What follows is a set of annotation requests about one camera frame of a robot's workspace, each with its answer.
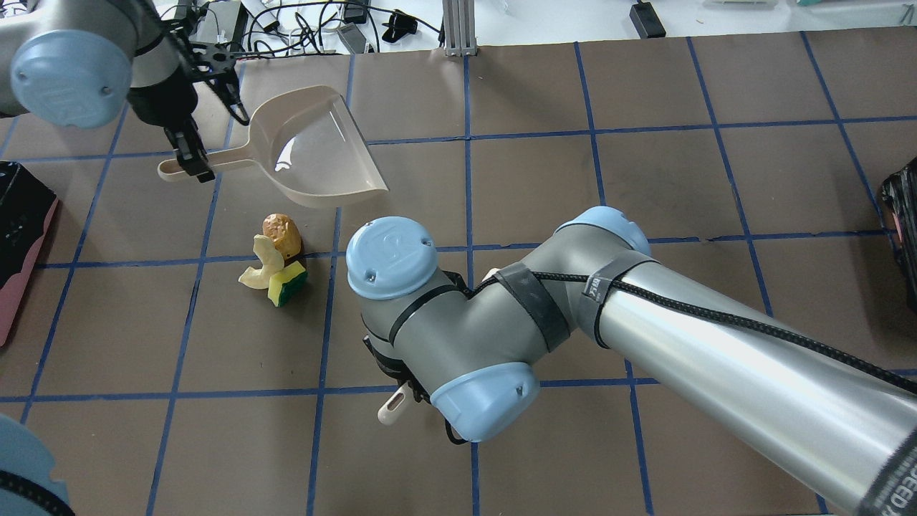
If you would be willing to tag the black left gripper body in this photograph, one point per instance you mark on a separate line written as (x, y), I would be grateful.
(166, 107)

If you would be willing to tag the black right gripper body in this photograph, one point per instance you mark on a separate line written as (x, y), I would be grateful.
(380, 367)

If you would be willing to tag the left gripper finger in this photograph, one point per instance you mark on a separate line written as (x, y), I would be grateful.
(190, 154)
(231, 99)

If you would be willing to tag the white hand brush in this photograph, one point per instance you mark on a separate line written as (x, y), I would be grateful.
(391, 410)

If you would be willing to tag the white plastic dustpan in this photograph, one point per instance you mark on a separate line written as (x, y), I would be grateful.
(307, 143)

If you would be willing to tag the brown potato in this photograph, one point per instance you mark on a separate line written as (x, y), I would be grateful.
(284, 234)

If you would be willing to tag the yellow green sponge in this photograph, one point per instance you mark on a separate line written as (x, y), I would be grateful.
(285, 284)

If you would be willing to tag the pale yellow peel scrap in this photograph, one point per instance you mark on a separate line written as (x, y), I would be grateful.
(272, 261)

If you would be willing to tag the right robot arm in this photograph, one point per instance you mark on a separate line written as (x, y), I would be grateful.
(840, 425)

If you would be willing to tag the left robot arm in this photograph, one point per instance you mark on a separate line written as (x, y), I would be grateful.
(77, 63)

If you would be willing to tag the black bagged trash bin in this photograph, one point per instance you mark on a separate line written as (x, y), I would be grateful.
(27, 208)

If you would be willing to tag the black bin at edge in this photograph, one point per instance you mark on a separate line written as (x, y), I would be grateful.
(898, 195)

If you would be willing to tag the aluminium frame post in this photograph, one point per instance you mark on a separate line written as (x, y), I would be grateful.
(458, 32)

